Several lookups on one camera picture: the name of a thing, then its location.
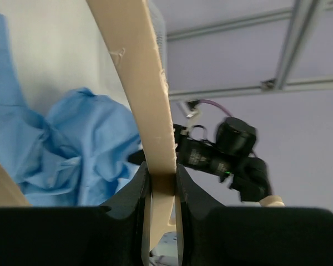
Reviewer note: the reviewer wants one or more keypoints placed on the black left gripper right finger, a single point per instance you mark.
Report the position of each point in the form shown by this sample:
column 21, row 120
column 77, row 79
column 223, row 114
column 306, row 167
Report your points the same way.
column 210, row 233

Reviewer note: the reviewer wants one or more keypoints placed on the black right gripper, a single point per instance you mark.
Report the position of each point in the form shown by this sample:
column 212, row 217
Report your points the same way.
column 191, row 153

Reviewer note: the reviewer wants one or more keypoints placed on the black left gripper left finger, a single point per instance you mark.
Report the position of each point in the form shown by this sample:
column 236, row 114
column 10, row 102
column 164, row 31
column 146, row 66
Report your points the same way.
column 113, row 233

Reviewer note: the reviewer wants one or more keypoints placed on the blue button-up shirt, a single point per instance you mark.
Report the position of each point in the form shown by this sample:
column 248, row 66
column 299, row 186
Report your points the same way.
column 76, row 155

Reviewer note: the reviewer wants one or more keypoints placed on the beige wooden clothes hanger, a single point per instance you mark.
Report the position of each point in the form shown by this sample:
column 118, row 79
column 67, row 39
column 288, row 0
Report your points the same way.
column 127, row 30

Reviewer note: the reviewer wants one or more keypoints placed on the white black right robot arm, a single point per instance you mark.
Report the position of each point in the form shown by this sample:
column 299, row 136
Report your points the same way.
column 230, row 155

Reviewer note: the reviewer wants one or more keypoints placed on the white perforated plastic basket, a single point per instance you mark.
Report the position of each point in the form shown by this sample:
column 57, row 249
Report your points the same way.
column 160, row 31

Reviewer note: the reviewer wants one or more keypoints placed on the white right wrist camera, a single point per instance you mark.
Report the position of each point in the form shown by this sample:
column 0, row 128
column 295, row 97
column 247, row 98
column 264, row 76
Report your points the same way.
column 192, row 112

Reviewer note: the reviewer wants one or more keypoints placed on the aluminium right frame strut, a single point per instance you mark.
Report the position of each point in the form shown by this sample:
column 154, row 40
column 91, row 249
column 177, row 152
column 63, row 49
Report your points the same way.
column 232, row 48

